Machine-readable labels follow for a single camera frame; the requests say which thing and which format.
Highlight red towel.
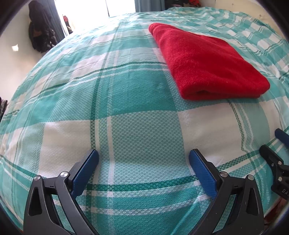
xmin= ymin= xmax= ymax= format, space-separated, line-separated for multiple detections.
xmin=148 ymin=23 xmax=271 ymax=101

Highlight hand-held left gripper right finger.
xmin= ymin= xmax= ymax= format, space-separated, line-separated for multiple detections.
xmin=189 ymin=148 xmax=264 ymax=235

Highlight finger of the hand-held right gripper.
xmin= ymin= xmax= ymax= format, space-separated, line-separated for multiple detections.
xmin=275 ymin=128 xmax=289 ymax=147
xmin=259 ymin=145 xmax=285 ymax=173

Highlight glass balcony door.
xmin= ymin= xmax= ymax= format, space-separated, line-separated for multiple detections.
xmin=54 ymin=0 xmax=136 ymax=31

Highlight blue curtain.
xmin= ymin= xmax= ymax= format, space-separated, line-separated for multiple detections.
xmin=54 ymin=0 xmax=68 ymax=40
xmin=135 ymin=0 xmax=168 ymax=12

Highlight teal plaid blanket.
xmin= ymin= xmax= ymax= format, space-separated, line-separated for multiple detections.
xmin=0 ymin=6 xmax=289 ymax=234

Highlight pile of dark clothes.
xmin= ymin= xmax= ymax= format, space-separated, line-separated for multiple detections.
xmin=171 ymin=0 xmax=202 ymax=8

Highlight cream padded headboard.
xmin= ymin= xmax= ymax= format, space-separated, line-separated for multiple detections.
xmin=217 ymin=0 xmax=279 ymax=32

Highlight clothes beside balcony door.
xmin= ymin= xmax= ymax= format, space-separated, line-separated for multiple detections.
xmin=62 ymin=15 xmax=74 ymax=35

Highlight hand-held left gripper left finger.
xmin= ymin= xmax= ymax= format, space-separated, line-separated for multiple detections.
xmin=23 ymin=149 xmax=100 ymax=235

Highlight dark hanging coats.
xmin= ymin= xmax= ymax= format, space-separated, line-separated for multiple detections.
xmin=28 ymin=0 xmax=60 ymax=54

